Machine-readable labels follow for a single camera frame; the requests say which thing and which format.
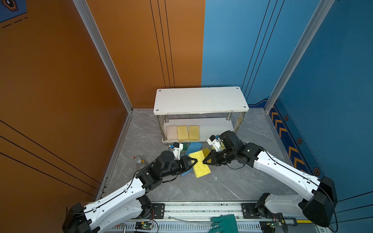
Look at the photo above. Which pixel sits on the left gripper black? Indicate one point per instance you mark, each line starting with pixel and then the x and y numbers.
pixel 184 163

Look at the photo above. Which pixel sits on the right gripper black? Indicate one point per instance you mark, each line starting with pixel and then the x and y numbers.
pixel 212 156

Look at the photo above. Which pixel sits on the yellow-green sponge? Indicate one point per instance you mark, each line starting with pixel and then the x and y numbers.
pixel 200 169

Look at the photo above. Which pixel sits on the yellow foam sponge front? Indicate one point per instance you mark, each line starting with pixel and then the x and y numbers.
pixel 182 133

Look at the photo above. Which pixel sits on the yellow foam sponge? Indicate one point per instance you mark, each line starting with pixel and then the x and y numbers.
pixel 194 133
pixel 182 133

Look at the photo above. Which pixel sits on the pale pink foam sponge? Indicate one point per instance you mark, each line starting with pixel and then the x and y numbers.
pixel 172 133

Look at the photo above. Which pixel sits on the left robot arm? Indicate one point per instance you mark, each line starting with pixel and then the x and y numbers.
pixel 129 201

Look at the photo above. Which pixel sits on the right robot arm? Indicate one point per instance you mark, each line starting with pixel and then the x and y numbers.
pixel 315 198

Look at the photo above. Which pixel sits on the white two-tier shelf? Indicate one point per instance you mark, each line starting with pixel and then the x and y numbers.
pixel 214 109

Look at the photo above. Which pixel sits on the blue sponge lower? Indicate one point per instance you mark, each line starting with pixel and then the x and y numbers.
pixel 187 172

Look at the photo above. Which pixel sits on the blue sponge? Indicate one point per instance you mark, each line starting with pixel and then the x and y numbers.
pixel 187 172
pixel 193 147

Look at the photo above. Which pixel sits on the thick yellow sponge centre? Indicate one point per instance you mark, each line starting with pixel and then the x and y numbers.
pixel 206 152

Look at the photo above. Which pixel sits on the blue sponge upper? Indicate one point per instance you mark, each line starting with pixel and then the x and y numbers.
pixel 193 147

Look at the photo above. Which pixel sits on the green rubber glove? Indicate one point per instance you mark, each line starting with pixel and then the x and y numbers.
pixel 224 224

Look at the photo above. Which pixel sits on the small circuit board left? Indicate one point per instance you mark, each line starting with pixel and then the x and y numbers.
pixel 143 227

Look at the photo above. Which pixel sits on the small circuit board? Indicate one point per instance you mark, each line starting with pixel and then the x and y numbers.
pixel 143 227
pixel 269 227

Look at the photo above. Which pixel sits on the small circuit board right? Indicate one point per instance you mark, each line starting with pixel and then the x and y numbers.
pixel 269 227

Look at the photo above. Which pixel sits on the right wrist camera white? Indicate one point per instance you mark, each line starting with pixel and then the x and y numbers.
pixel 215 142

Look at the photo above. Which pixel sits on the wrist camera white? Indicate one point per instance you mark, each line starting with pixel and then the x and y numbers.
pixel 215 142
pixel 176 149

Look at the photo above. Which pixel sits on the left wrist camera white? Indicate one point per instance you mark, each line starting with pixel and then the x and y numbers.
pixel 176 149

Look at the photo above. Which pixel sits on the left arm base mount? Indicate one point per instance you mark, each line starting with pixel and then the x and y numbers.
pixel 156 211

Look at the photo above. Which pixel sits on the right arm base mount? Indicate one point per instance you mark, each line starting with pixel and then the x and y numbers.
pixel 250 211

